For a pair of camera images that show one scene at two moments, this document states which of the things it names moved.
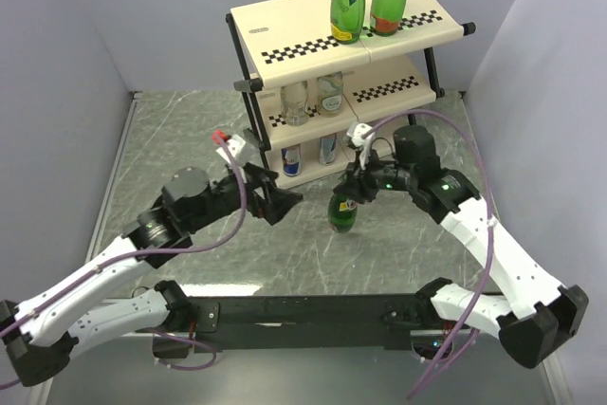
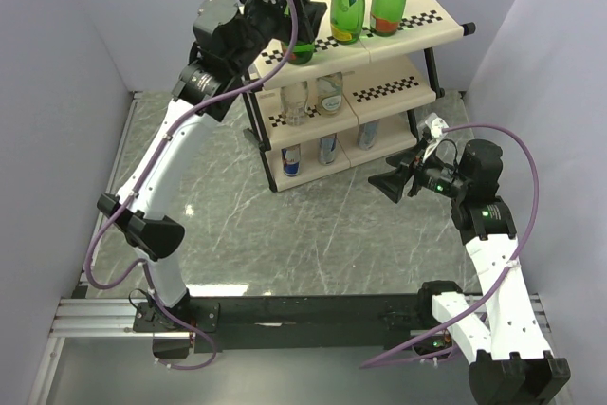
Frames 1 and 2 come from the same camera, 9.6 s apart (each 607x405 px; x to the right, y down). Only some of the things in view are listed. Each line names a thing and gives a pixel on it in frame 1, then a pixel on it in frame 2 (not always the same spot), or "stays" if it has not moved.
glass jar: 294,102 stays
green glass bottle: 342,211 -> 303,53
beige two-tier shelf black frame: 303,89 stays
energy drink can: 291,159 stays
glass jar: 330,94 stays
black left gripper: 271,207 -> 308,14
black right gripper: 357,178 -> 392,182
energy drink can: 327,149 stays
